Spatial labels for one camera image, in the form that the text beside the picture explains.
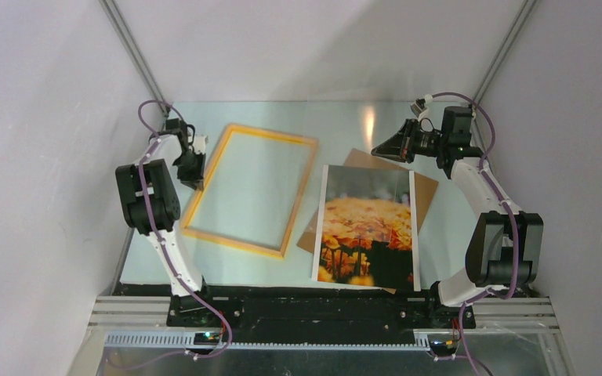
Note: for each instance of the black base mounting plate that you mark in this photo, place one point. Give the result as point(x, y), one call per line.
point(282, 316)

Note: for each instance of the yellow wooden picture frame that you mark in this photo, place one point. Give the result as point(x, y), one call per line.
point(232, 242)

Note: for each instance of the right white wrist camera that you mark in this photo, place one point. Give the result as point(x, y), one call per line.
point(421, 107)

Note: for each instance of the orange flower photo print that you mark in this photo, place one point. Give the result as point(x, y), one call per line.
point(366, 233)

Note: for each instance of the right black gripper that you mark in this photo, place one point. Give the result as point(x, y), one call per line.
point(400, 146)

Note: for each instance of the left aluminium corner post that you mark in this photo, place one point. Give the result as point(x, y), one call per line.
point(131, 47)

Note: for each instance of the right aluminium corner post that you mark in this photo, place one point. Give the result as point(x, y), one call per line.
point(505, 47)

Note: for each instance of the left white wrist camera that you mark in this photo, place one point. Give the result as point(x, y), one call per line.
point(198, 144)

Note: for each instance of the aluminium corner post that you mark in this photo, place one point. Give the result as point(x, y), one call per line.
point(505, 47)
point(131, 47)

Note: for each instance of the aluminium extrusion rail front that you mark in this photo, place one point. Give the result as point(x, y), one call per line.
point(128, 323)

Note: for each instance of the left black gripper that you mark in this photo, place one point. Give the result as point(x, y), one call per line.
point(194, 180)

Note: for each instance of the brown cardboard backing board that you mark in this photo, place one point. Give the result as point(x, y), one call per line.
point(425, 197)

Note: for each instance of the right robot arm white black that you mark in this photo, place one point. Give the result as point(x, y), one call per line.
point(504, 250)

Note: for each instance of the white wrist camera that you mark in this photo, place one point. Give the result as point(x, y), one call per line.
point(421, 107)
point(198, 144)

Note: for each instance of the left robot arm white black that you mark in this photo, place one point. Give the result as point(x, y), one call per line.
point(151, 205)

